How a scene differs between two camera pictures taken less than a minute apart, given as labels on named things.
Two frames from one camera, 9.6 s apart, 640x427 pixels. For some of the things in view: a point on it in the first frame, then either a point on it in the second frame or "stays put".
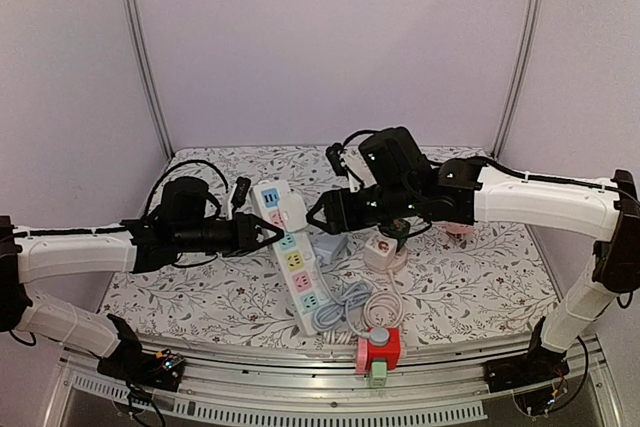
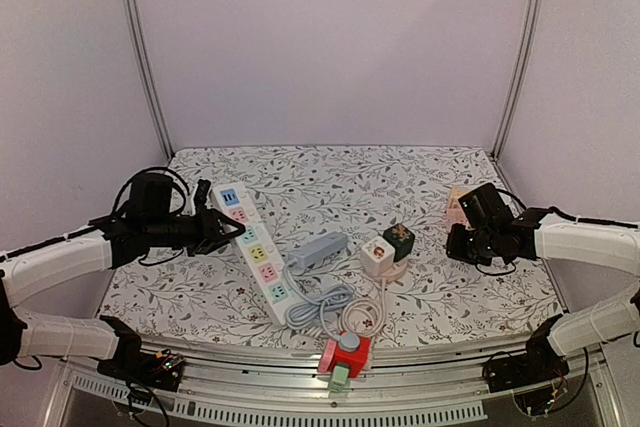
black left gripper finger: (279, 233) -> (214, 243)
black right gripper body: (331, 211) -> (461, 242)
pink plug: (361, 356) -> (327, 356)
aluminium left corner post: (131, 22) stays put
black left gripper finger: (250, 220) -> (213, 215)
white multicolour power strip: (296, 258) -> (257, 247)
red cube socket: (391, 352) -> (356, 359)
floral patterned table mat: (445, 280) stays put
